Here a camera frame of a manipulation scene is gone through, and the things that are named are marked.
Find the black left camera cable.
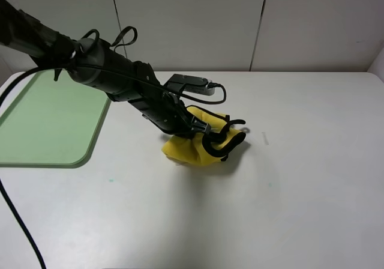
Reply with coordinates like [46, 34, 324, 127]
[0, 65, 227, 269]

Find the black wrist strap loop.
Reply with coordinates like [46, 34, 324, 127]
[80, 26, 139, 51]

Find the light green plastic tray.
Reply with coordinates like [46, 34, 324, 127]
[1, 71, 110, 168]

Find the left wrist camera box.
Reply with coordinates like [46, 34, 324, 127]
[164, 74, 215, 96]

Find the yellow microfiber towel black trim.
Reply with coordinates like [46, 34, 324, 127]
[162, 105, 246, 166]

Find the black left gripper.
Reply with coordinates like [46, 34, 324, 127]
[69, 40, 211, 137]

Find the black left arm sleeve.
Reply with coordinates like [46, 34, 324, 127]
[1, 0, 83, 81]

